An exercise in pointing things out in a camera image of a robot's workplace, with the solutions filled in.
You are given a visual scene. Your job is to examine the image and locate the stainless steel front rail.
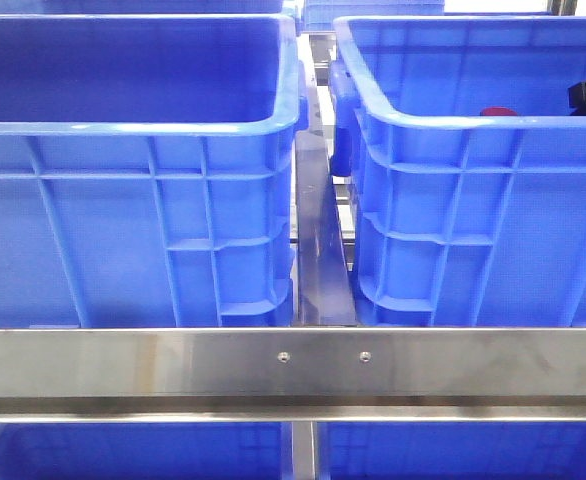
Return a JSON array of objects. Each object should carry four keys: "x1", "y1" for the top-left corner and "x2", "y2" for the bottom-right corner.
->
[{"x1": 0, "y1": 327, "x2": 586, "y2": 423}]

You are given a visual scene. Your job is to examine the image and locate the steel centre divider rail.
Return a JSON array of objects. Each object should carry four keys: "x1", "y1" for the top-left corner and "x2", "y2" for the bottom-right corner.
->
[{"x1": 292, "y1": 84, "x2": 358, "y2": 329}]

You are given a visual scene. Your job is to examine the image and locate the large blue crate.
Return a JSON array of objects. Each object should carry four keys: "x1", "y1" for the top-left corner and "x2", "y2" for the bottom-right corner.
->
[
  {"x1": 329, "y1": 16, "x2": 586, "y2": 327},
  {"x1": 0, "y1": 14, "x2": 306, "y2": 329}
]

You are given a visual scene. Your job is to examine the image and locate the steel vertical post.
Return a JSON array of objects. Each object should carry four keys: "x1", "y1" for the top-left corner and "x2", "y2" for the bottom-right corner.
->
[{"x1": 291, "y1": 421, "x2": 320, "y2": 480}]

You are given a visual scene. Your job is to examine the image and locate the lower blue crate right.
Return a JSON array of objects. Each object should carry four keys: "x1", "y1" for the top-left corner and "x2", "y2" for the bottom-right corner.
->
[{"x1": 320, "y1": 422, "x2": 586, "y2": 479}]

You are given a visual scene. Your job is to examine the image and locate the large blue crate right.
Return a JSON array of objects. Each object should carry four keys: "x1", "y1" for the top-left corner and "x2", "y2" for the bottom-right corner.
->
[{"x1": 329, "y1": 16, "x2": 586, "y2": 327}]

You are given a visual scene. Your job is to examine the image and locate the rear blue crate left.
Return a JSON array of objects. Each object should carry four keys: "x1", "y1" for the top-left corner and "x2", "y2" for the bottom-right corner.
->
[{"x1": 0, "y1": 0, "x2": 299, "y2": 17}]

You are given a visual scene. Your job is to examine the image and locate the large blue crate left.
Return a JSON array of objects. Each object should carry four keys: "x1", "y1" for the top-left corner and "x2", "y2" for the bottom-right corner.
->
[{"x1": 0, "y1": 14, "x2": 306, "y2": 329}]

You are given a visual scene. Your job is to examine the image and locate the red mushroom push button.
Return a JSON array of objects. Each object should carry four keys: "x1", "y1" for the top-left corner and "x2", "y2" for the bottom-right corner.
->
[{"x1": 480, "y1": 106, "x2": 518, "y2": 117}]

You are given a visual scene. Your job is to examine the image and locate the rear blue crate right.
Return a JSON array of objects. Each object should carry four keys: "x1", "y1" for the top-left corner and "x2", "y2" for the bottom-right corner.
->
[{"x1": 302, "y1": 0, "x2": 445, "y2": 32}]

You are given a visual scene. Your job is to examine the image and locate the lower blue crate left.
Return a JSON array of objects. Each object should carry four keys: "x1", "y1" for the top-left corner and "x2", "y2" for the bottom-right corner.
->
[{"x1": 0, "y1": 423, "x2": 292, "y2": 479}]

